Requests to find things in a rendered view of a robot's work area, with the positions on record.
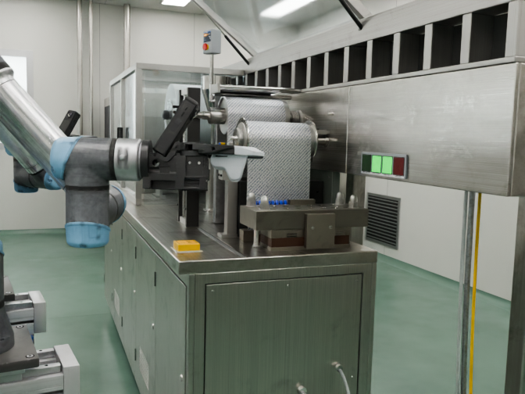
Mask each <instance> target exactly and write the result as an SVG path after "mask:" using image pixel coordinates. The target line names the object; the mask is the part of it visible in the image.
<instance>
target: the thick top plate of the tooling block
mask: <svg viewBox="0 0 525 394"><path fill-rule="evenodd" d="M305 213H335V227H368V217H369V209H367V208H363V207H360V206H358V209H352V208H348V204H347V203H345V204H344V205H335V204H334V203H324V204H315V205H288V204H283V205H270V210H259V205H257V206H256V207H249V206H246V205H243V206H240V223H241V224H243V225H245V226H247V227H250V228H251V229H253V230H256V231H268V230H291V229H305Z"/></svg>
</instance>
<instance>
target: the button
mask: <svg viewBox="0 0 525 394"><path fill-rule="evenodd" d="M173 247H174V248H175V250H176V251H178V252H179V251H196V250H200V244H199V243H198V242H196V241H195V240H181V241H173Z"/></svg>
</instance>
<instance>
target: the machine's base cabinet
mask: <svg viewBox="0 0 525 394"><path fill-rule="evenodd" d="M109 227H110V229H111V231H110V232H109V242H108V244H107V245H105V273H104V282H105V298H106V301H107V303H108V305H109V309H110V311H111V314H112V318H113V320H114V322H115V325H116V329H117V331H118V333H119V336H120V339H121V342H122V344H123V347H124V350H125V353H126V355H127V359H128V361H129V364H130V367H131V370H132V372H133V374H134V378H135V381H136V382H137V386H138V389H139V391H140V394H298V393H297V389H298V387H300V386H304V387H305V388H306V390H307V393H306V394H347V392H346V390H345V384H344V382H343V380H342V377H341V375H340V373H339V372H337V371H336V370H335V366H336V365H337V364H340V365H341V366H342V367H343V370H342V371H343V373H344V375H345V378H346V381H347V383H348V388H349V391H350V394H370V390H371V374H372V358H373V326H374V310H375V294H376V277H377V263H355V264H342V265H330V266H317V267H292V268H280V269H267V270H243V271H230V272H217V273H204V274H178V273H177V272H176V271H175V270H174V269H173V268H172V267H171V266H170V265H169V264H168V263H167V262H166V260H165V259H164V258H163V257H162V256H161V255H160V254H159V253H158V252H157V250H156V249H155V248H154V247H153V246H152V245H151V244H150V243H149V242H148V241H147V239H146V238H145V237H144V236H143V235H142V234H141V233H140V232H139V231H138V230H137V228H136V227H135V226H134V225H133V224H132V223H131V222H130V221H129V220H128V219H127V218H126V217H125V216H124V215H122V216H121V218H120V219H119V220H117V221H116V222H114V223H111V224H110V225H109Z"/></svg>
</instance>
